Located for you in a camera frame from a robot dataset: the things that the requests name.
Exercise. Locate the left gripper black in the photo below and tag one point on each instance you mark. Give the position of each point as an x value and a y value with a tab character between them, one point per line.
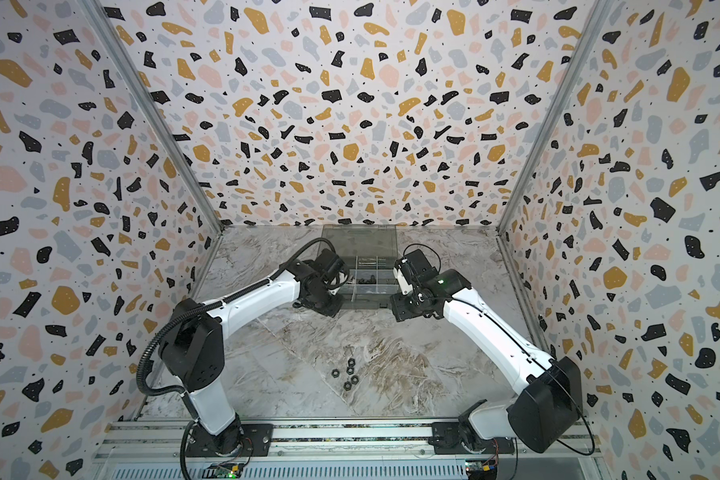
330	310

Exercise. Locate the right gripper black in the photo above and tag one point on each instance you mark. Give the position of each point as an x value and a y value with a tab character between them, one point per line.
411	300

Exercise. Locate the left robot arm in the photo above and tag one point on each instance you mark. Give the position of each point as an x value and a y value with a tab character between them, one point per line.
188	355

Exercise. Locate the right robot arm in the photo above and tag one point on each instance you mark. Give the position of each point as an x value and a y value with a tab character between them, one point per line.
547	397

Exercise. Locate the grey plastic organizer box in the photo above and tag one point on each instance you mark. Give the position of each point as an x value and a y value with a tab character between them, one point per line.
366	250

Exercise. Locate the right circuit board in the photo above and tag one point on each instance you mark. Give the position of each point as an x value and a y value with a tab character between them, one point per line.
482	469

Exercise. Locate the circuit board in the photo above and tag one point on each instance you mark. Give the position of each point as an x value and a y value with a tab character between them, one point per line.
224	471
482	469

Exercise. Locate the left circuit board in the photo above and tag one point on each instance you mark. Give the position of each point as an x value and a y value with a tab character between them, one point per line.
224	471

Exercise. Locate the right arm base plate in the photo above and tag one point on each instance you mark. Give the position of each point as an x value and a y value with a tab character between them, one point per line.
459	438

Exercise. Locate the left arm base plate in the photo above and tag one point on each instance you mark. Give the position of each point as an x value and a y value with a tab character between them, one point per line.
238	440

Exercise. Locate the aluminium mounting rail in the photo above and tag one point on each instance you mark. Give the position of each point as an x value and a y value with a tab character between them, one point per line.
328	440

